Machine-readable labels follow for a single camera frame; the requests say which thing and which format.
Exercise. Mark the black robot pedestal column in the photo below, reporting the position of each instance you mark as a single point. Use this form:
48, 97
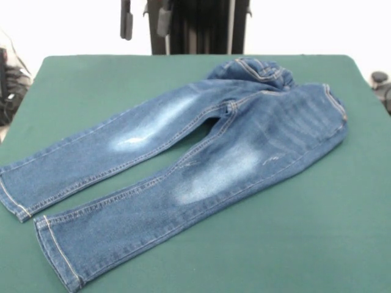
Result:
201, 27

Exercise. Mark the black round-topped device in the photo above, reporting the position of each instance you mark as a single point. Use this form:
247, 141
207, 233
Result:
380, 77

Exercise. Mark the blue denim jeans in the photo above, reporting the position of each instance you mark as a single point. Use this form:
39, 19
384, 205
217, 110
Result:
198, 152

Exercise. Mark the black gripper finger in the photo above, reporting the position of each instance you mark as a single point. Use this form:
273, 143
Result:
164, 21
126, 23

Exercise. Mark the dark green table cloth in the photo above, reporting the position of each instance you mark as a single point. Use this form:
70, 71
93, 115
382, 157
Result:
275, 229

